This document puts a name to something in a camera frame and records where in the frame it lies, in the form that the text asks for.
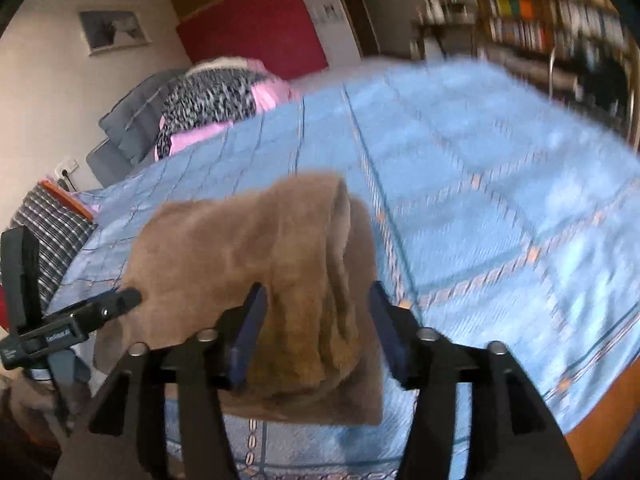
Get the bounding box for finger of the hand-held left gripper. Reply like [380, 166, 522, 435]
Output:
[79, 288, 143, 334]

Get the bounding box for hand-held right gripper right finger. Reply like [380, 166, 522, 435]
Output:
[369, 280, 581, 480]

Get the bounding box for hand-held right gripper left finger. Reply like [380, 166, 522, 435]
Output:
[89, 282, 268, 480]

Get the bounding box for brown pants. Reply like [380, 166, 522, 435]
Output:
[92, 172, 386, 426]

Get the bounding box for dark plaid pillow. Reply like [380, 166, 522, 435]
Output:
[10, 182, 98, 311]

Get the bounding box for orange board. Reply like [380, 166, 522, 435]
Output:
[40, 180, 96, 221]

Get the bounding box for grey padded headboard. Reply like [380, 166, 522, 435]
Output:
[85, 69, 188, 188]

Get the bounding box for blue checked blanket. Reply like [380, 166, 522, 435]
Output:
[47, 57, 640, 480]

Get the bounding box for leopard print cloth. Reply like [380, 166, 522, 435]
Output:
[156, 67, 261, 161]

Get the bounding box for pink blanket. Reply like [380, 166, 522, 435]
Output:
[160, 59, 301, 156]

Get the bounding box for framed picture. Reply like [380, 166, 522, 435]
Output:
[77, 10, 151, 56]

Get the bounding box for red panel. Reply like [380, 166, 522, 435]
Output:
[175, 0, 331, 81]

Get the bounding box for black chair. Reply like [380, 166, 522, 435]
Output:
[547, 42, 640, 146]

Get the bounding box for small wooden shelf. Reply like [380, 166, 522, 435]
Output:
[410, 0, 478, 61]

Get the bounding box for wooden bookshelf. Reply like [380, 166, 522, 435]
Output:
[475, 0, 640, 111]

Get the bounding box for wooden bed frame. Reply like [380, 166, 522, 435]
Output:
[565, 360, 640, 480]

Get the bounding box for wooden door frame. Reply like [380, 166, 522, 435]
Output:
[332, 0, 381, 58]

